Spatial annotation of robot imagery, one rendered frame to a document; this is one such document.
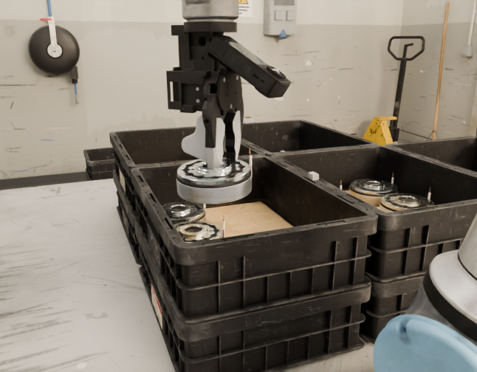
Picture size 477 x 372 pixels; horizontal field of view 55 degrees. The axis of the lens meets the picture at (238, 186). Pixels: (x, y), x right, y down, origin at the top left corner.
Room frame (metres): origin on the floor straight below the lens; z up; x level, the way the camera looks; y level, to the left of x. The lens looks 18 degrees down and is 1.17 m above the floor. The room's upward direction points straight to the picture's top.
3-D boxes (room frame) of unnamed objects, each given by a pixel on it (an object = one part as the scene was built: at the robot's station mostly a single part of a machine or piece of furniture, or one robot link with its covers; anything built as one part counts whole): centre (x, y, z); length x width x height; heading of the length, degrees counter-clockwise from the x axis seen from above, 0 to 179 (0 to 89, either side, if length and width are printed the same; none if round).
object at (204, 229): (0.71, 0.08, 0.86); 0.05 x 0.05 x 0.01
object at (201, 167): (0.61, 0.03, 1.00); 0.05 x 0.05 x 0.01
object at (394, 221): (0.85, -0.28, 0.92); 0.40 x 0.30 x 0.02; 21
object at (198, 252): (0.74, 0.00, 0.92); 0.40 x 0.30 x 0.02; 21
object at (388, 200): (0.87, -0.34, 0.86); 0.10 x 0.10 x 0.01
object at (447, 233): (0.85, -0.28, 0.87); 0.40 x 0.30 x 0.11; 21
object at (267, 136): (1.22, -0.13, 0.87); 0.40 x 0.30 x 0.11; 21
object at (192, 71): (0.65, 0.04, 1.13); 0.09 x 0.08 x 0.12; 65
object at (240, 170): (0.61, 0.03, 1.00); 0.10 x 0.10 x 0.01
